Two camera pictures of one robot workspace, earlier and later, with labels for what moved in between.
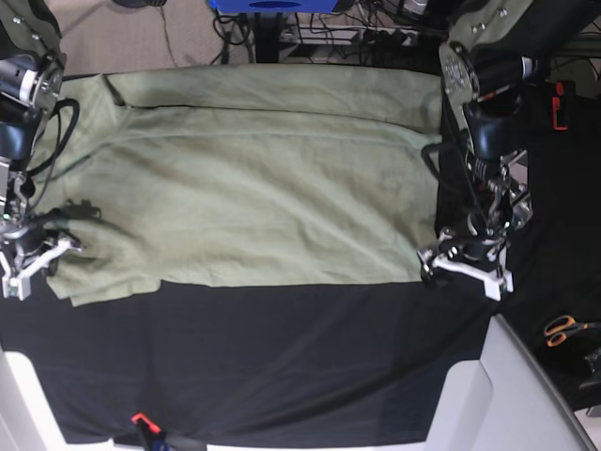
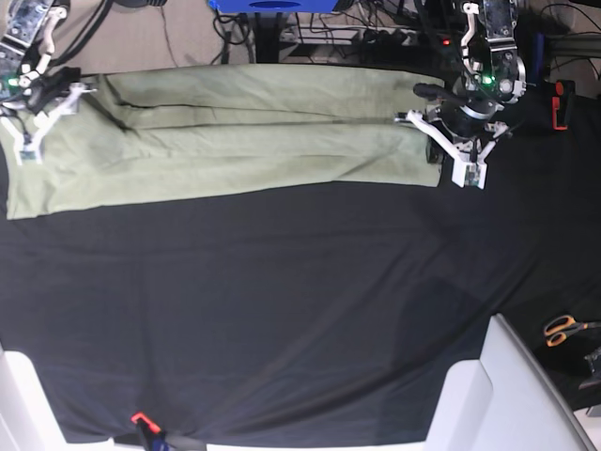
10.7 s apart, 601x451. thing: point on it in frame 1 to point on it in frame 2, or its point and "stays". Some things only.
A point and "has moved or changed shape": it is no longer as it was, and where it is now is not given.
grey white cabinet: (504, 401) stays
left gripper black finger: (426, 276) to (434, 153)
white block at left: (27, 421) stays
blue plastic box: (273, 6) stays
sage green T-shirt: (240, 174) has moved or changed shape
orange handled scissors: (558, 328) stays
